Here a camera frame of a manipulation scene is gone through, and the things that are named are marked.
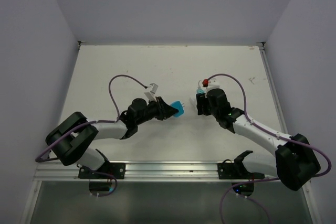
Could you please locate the aluminium mounting rail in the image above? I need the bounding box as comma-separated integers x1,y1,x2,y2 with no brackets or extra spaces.
33,161,276,182

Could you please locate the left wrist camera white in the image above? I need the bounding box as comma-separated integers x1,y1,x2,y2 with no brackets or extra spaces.
144,83,159,101

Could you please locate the black base bracket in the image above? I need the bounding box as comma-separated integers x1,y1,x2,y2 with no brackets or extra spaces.
217,159,265,180
78,162,126,179

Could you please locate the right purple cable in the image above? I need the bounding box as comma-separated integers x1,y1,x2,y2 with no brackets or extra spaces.
207,73,331,224

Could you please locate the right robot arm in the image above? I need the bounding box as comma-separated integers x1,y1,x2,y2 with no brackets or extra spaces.
196,88,321,191

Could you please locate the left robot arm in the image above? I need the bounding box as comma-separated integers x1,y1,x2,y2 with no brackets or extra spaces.
46,97,184,178

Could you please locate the blue plug adapter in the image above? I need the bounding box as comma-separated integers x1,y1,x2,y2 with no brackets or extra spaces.
170,101,184,118

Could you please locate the purple cable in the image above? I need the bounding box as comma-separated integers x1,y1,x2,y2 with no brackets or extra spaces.
35,74,148,197
207,73,331,224

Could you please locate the right black base bracket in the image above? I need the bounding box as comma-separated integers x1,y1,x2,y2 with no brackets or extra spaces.
217,159,265,180

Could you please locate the teal USB charger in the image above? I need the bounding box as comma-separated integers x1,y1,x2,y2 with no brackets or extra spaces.
196,88,205,94

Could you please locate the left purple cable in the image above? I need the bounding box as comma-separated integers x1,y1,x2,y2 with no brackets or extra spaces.
35,74,148,197

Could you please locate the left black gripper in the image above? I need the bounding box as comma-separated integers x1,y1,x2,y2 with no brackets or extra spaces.
136,96,178,125

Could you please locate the left black base bracket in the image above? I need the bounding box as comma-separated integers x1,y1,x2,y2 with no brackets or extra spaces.
78,162,126,179

